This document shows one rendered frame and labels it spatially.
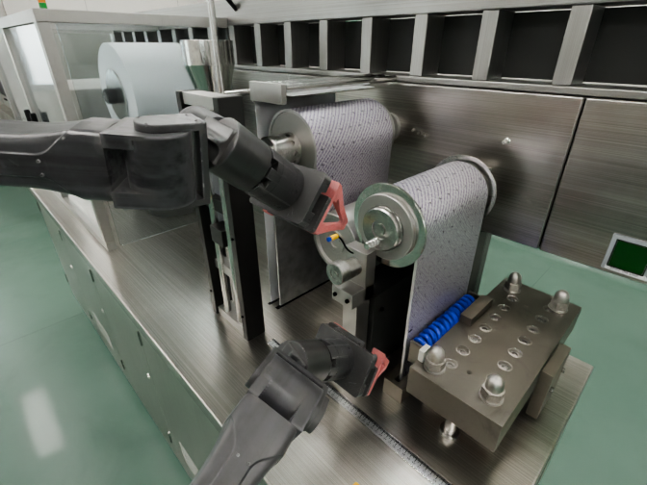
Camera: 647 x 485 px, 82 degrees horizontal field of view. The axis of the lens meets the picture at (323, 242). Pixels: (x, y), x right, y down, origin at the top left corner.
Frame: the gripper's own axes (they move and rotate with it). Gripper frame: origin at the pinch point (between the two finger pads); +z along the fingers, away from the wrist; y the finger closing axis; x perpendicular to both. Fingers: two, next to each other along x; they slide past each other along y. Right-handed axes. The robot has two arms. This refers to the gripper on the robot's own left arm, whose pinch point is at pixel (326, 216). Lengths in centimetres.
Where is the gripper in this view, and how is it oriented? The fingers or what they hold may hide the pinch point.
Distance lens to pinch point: 51.5
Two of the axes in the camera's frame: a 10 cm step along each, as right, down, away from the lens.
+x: 4.5, -8.9, 0.4
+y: 7.0, 3.3, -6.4
